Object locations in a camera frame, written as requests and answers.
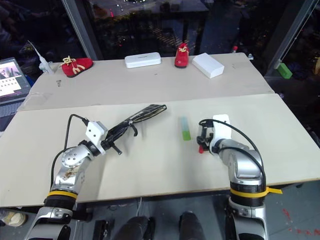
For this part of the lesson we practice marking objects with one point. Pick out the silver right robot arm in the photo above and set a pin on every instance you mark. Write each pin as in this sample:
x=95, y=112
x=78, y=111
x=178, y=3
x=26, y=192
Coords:
x=241, y=162

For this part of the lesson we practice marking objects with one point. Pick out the green highlighter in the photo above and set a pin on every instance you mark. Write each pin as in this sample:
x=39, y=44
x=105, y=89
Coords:
x=185, y=128

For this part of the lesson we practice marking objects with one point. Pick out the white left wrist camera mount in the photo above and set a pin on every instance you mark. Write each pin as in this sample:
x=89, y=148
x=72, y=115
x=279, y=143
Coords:
x=95, y=131

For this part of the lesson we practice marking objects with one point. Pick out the green block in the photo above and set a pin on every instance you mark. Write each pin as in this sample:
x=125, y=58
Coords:
x=285, y=71

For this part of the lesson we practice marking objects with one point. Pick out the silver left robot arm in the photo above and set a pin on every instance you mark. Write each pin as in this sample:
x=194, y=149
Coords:
x=72, y=160

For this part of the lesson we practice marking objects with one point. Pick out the white rectangular box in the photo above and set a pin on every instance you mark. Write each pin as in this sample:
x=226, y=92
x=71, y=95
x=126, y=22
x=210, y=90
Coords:
x=207, y=65

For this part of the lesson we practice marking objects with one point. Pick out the metal table corner clamp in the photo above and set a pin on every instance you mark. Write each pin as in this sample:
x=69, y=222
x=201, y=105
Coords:
x=250, y=57

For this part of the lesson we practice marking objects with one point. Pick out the small metal part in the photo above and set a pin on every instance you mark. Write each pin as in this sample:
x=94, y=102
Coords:
x=58, y=83

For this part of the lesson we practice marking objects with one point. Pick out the open laptop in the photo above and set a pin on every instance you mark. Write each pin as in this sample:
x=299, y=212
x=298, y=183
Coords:
x=10, y=78

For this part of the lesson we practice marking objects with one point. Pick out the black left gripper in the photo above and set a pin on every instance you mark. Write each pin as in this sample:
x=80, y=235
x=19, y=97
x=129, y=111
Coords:
x=106, y=144

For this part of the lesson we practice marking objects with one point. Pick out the beige rounded object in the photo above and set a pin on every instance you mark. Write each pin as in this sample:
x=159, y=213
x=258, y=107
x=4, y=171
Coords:
x=13, y=218

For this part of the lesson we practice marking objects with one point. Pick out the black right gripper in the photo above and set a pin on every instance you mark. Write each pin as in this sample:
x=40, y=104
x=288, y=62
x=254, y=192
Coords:
x=205, y=130

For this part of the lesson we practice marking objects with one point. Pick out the red marker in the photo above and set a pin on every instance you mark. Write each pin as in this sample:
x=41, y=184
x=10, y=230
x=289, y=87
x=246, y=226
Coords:
x=200, y=150

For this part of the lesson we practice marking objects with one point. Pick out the yellow tape band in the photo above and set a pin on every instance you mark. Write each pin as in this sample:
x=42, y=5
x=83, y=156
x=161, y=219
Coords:
x=61, y=194

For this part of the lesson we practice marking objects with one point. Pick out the red capped small post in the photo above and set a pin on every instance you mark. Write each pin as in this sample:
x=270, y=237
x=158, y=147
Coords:
x=235, y=48

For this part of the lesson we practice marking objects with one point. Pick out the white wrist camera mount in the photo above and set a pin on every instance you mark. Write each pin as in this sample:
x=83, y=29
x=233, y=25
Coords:
x=222, y=127
x=95, y=131

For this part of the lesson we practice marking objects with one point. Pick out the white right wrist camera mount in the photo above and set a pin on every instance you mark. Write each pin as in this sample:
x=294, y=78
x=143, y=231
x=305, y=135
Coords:
x=222, y=127

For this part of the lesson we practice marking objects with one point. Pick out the red shoe yellow laces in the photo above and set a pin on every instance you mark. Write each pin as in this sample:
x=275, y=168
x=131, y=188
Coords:
x=77, y=66
x=182, y=59

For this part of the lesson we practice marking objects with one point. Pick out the white rounded flat case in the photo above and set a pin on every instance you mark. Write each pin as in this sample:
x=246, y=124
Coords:
x=142, y=60

